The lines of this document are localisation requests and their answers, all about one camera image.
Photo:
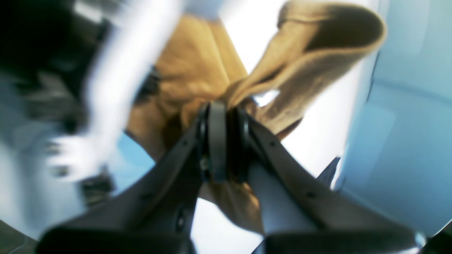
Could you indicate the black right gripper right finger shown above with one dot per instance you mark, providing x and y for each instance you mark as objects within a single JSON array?
[{"x": 301, "y": 215}]

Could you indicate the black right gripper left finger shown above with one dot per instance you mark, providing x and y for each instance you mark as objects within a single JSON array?
[{"x": 153, "y": 216}]

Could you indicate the brown T-shirt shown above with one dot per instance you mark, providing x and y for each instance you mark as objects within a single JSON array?
[{"x": 316, "y": 44}]

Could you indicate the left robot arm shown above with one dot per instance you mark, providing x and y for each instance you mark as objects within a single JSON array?
[{"x": 70, "y": 73}]

